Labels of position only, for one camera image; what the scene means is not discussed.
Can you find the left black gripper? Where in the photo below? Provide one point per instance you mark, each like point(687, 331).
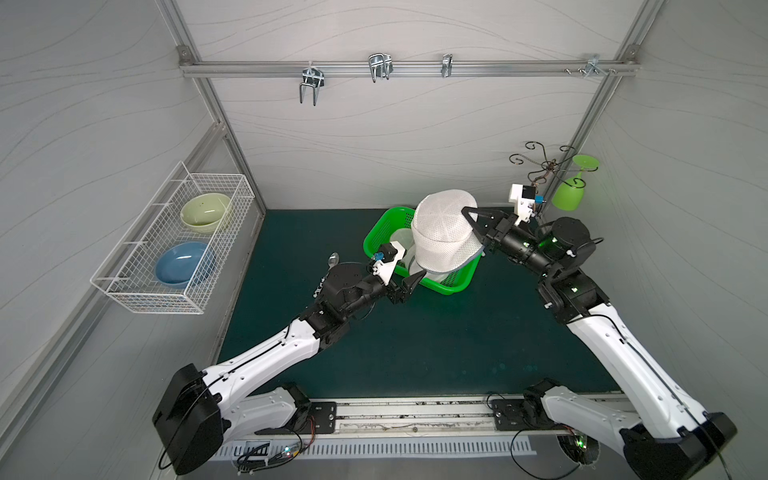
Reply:
point(395, 285)

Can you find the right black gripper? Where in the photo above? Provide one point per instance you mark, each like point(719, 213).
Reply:
point(497, 228)

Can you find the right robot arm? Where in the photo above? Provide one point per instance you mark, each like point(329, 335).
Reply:
point(668, 434)

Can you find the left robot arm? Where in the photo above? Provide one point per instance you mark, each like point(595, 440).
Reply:
point(201, 409)

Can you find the green plastic basket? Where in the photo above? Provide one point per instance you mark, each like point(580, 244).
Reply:
point(397, 218)

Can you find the bronze cup tree stand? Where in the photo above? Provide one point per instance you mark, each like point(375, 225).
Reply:
point(546, 167)

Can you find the metal spoon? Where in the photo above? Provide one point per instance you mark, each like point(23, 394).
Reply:
point(333, 260)

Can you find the green plastic wine glass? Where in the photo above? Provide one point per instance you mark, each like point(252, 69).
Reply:
point(570, 192)

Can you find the small flat metal hook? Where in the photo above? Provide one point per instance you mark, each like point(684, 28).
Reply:
point(446, 65)

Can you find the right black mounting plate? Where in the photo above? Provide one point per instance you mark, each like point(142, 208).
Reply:
point(522, 414)

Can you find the black mounting plate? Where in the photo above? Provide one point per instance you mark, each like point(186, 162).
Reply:
point(522, 414)
point(314, 417)

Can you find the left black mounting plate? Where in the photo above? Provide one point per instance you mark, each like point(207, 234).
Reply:
point(314, 417)

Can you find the looped metal hook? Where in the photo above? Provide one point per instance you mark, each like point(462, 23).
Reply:
point(380, 66)

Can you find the light green bowl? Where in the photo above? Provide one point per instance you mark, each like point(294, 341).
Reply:
point(207, 213)

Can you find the double prong metal hook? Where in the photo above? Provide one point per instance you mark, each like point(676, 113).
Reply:
point(312, 80)

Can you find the blue bowl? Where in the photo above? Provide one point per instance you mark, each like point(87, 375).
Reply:
point(187, 264)

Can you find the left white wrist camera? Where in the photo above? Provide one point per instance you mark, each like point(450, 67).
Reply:
point(385, 260)

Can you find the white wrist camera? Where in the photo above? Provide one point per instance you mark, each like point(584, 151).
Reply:
point(525, 201)
point(385, 260)

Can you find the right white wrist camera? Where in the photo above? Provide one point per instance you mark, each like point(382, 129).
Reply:
point(525, 201)

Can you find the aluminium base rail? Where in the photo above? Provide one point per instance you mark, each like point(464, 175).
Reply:
point(432, 416)

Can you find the aluminium top rail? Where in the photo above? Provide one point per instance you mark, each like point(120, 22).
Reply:
point(191, 67)

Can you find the right metal rail hook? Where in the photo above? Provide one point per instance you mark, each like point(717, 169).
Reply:
point(592, 68)

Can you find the white slotted cable duct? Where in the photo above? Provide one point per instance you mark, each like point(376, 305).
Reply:
point(386, 448)

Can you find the round floor cable port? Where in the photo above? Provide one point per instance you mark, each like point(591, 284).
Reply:
point(580, 448)

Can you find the white wire wall basket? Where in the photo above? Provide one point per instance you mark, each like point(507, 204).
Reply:
point(127, 275)

